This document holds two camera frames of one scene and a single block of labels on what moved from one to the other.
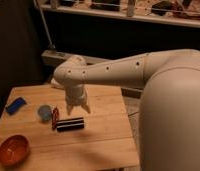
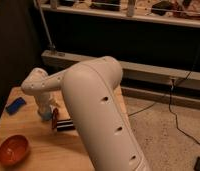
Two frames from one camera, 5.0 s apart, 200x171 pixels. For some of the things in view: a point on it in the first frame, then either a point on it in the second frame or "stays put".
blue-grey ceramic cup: [45, 112] stays put
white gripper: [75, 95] → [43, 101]
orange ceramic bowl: [13, 150] stays put
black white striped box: [70, 124] stays put
